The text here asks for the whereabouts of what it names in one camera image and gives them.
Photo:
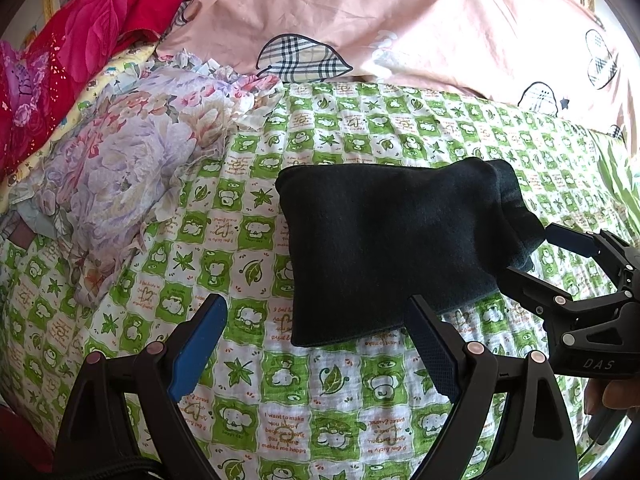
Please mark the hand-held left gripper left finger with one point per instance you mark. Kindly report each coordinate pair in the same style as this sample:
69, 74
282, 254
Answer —
200, 350

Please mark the person's right hand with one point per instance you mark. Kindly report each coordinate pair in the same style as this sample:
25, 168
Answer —
617, 395

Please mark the yellow printed cloth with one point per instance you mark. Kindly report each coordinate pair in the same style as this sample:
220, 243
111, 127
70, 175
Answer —
107, 77

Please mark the red floral quilt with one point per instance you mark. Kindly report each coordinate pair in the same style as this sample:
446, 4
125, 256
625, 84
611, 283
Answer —
90, 25

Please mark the pale floral ruffled cloth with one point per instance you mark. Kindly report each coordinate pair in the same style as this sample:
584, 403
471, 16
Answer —
130, 160

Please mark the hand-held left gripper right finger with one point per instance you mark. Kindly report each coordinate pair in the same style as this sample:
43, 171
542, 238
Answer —
435, 355

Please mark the pink sheet with plaid hearts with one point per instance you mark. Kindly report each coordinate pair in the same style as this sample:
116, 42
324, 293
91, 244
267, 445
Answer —
425, 20

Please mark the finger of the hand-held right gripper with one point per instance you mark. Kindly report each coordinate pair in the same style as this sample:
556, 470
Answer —
570, 239
545, 297

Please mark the green printed blanket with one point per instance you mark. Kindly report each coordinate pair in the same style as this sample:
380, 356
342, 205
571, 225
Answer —
350, 400

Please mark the dark pants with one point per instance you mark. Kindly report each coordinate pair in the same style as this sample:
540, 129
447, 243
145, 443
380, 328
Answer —
390, 240

